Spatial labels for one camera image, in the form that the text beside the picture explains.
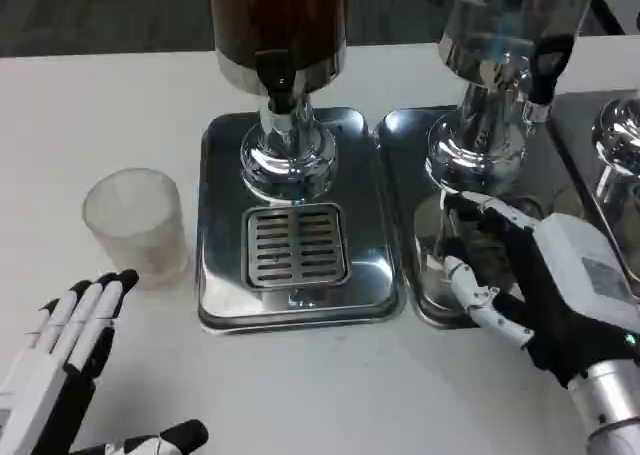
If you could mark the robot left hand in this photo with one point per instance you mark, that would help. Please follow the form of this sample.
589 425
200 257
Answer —
55 355

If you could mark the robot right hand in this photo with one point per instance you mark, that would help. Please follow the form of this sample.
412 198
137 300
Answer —
560 295

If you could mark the robot right silver forearm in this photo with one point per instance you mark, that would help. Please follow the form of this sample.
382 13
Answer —
610 410

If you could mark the frosted clear glass cup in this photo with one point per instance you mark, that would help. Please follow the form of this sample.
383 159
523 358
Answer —
135 225

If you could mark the steel tray at picture edge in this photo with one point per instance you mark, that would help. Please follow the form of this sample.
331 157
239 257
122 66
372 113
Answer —
575 125

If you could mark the chrome dispenser base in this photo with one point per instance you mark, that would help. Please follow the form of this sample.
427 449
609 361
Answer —
620 135

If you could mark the steel tray under clear dispenser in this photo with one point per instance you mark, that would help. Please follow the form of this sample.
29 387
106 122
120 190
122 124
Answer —
400 175

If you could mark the steel tray with drip grid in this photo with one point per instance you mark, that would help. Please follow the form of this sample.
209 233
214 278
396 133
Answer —
370 215

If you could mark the black tap on clear dispenser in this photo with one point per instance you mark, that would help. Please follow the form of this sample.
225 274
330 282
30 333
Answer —
547 70

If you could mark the steel slotted drip grid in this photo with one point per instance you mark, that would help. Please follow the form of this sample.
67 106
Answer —
295 245

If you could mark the drink dispenser with clear tank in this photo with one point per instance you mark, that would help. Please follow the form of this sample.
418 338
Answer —
500 35

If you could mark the black stand leg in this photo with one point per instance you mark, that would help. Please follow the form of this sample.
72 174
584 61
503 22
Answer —
611 12

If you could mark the black tap on brown dispenser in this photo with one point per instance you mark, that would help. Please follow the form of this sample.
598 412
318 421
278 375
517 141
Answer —
277 82

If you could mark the drink dispenser with brown liquid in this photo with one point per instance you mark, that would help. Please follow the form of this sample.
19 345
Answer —
280 15

